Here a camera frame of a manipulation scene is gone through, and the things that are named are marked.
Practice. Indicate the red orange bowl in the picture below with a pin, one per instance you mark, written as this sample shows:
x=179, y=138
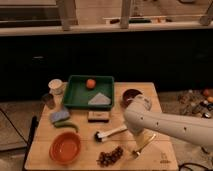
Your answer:
x=65, y=148

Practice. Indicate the blue sponge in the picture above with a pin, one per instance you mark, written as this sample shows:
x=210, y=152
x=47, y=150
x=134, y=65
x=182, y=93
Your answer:
x=59, y=116

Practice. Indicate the white handled dish brush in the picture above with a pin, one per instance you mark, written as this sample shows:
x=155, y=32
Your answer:
x=103, y=136

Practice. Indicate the orange fruit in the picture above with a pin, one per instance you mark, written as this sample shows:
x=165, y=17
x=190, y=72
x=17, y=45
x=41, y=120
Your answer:
x=90, y=83

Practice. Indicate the green chili pepper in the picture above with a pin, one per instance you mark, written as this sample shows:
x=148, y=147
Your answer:
x=66, y=124

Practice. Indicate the bunch of dark grapes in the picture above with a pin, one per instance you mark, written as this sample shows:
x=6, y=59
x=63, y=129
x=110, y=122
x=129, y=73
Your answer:
x=109, y=158

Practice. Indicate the green plastic tray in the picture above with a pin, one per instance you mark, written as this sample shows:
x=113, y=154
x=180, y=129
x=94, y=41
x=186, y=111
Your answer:
x=77, y=95

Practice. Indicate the dark metal cup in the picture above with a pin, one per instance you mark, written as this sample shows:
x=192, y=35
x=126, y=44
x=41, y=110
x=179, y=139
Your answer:
x=48, y=100

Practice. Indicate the wooden block with dark top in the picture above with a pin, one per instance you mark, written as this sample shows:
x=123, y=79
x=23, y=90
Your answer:
x=98, y=116

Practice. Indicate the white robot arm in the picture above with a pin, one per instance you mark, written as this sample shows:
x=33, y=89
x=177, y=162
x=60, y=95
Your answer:
x=138, y=116

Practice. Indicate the dark maroon bowl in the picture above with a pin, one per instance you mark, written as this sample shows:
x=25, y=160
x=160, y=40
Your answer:
x=128, y=96

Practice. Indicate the grey triangular cloth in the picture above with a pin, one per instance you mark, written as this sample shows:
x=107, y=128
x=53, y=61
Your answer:
x=99, y=99

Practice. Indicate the white paper cup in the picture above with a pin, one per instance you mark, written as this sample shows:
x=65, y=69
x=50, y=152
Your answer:
x=55, y=86

